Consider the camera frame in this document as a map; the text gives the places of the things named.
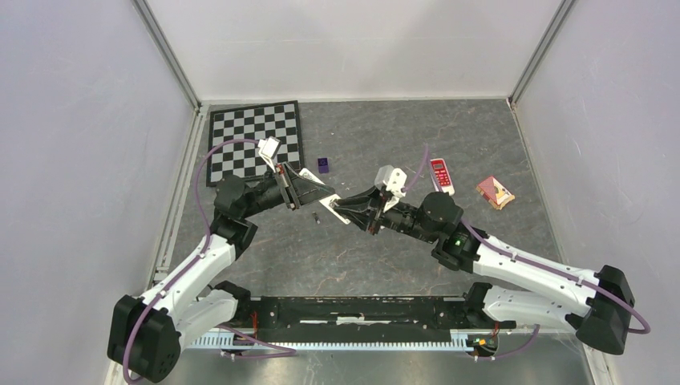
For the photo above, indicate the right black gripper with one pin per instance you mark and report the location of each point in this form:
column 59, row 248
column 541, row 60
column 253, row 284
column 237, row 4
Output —
column 365, row 207

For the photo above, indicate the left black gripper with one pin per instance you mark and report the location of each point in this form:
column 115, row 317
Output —
column 305, row 191

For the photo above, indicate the red white remote control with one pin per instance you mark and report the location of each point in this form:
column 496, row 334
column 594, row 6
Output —
column 441, row 177

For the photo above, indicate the long white remote control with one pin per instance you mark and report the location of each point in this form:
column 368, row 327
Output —
column 327, row 202

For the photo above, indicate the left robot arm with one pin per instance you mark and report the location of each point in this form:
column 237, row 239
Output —
column 148, row 333

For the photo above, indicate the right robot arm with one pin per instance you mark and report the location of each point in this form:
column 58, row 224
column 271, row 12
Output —
column 596, row 306

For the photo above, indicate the purple cube block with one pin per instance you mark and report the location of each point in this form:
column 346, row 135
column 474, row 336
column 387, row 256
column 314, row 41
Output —
column 323, row 165

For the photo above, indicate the black white chessboard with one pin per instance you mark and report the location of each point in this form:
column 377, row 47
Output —
column 281, row 120

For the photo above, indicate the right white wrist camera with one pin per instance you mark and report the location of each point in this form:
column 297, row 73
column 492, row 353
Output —
column 390, row 181

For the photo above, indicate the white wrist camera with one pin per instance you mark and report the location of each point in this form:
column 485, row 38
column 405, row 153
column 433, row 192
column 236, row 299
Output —
column 390, row 181
column 267, row 150

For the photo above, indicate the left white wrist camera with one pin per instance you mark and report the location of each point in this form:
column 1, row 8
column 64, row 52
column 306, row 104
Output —
column 267, row 150

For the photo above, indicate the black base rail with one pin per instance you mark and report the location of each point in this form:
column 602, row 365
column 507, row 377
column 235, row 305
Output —
column 361, row 319

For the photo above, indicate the white toothed cable duct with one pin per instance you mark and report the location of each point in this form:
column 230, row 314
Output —
column 224, row 340

